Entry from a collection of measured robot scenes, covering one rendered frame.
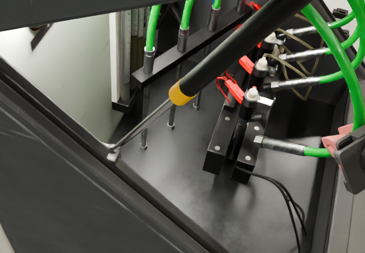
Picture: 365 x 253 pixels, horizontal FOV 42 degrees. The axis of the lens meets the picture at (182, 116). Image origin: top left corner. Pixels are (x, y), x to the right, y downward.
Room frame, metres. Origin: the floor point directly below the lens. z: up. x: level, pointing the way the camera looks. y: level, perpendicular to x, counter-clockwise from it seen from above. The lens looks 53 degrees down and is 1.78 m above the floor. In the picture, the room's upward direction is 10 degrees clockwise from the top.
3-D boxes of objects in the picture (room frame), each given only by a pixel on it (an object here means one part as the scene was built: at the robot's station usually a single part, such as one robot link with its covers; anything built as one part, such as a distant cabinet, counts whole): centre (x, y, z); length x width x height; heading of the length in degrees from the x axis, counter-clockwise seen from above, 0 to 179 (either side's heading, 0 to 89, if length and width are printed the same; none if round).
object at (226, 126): (0.68, -0.14, 0.91); 0.34 x 0.10 x 0.15; 169
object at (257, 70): (0.64, -0.14, 1.02); 0.05 x 0.03 x 0.21; 79
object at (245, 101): (0.56, -0.13, 1.02); 0.05 x 0.03 x 0.21; 79
